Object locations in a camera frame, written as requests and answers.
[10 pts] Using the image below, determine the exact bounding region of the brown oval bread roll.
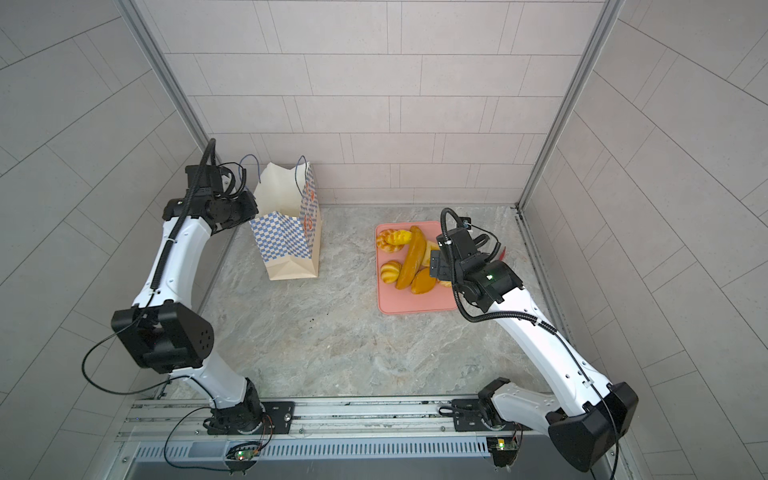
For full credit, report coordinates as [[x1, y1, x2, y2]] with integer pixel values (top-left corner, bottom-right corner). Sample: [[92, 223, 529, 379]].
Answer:
[[411, 268, 438, 295]]

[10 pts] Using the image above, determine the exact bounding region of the blue checkered paper bag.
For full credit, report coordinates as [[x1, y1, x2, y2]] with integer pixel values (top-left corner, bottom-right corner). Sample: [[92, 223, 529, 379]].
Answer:
[[249, 156, 322, 281]]

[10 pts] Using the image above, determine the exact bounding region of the long yellow baguette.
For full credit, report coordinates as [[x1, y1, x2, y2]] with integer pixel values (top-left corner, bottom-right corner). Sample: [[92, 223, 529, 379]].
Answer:
[[395, 226, 427, 290]]

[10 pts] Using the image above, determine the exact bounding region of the pale yellow bread slice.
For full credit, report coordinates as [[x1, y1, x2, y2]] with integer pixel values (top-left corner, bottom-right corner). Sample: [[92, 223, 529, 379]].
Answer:
[[421, 241, 440, 268]]

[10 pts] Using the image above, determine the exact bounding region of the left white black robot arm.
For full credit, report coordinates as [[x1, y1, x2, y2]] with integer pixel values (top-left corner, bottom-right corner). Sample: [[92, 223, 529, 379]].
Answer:
[[111, 190, 265, 435]]

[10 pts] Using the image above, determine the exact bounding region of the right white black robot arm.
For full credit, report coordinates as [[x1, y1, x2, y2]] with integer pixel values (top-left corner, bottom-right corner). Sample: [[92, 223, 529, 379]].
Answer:
[[430, 245, 639, 472]]

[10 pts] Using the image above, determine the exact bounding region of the twisted yellow pretzel bread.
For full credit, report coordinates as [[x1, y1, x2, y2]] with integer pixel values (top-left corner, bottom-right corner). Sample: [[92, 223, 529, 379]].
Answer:
[[376, 229, 413, 253]]

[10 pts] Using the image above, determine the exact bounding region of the pink plastic tray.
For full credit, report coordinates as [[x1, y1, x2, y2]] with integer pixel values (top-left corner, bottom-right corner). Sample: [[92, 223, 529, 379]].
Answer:
[[375, 221, 456, 315]]

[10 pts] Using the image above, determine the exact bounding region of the small striped round bun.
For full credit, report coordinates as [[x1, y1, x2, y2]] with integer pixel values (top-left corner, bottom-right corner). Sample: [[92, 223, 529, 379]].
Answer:
[[379, 260, 402, 284]]

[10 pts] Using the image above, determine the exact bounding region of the right green circuit board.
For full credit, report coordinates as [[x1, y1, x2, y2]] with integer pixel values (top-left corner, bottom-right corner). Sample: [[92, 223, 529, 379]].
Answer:
[[486, 437, 520, 469]]

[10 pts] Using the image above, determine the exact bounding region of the green circuit board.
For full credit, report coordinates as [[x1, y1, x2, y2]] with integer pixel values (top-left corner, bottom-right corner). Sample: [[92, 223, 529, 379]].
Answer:
[[486, 437, 520, 469], [224, 441, 263, 475]]

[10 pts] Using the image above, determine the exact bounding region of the left green circuit board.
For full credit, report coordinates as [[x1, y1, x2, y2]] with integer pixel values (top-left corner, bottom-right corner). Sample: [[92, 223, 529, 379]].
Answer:
[[224, 441, 263, 475]]

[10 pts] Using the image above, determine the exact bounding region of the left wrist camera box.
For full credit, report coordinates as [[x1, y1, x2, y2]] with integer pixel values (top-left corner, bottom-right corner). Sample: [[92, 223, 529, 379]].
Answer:
[[184, 164, 236, 195]]

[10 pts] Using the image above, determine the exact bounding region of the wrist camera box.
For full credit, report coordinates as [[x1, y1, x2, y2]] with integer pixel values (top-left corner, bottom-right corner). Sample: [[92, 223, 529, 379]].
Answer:
[[184, 164, 236, 195], [437, 227, 478, 260]]

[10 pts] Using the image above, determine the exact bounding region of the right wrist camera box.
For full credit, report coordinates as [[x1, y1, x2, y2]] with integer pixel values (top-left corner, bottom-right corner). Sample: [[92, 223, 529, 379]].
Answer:
[[437, 227, 478, 260]]

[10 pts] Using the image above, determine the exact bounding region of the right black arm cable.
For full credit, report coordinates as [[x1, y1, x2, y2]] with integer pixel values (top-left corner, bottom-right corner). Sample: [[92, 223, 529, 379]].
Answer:
[[439, 207, 620, 480]]

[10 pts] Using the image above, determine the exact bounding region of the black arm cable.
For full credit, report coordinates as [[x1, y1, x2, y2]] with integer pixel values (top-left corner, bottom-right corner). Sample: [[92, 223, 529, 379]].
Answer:
[[81, 138, 248, 472], [439, 207, 620, 480]]

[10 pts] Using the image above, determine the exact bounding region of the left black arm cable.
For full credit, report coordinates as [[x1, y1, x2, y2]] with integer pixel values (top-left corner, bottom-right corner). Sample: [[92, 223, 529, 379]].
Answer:
[[81, 138, 248, 472]]

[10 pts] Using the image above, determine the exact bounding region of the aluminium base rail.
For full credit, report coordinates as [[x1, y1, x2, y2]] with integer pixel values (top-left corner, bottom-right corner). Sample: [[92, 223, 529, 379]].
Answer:
[[115, 395, 551, 471]]

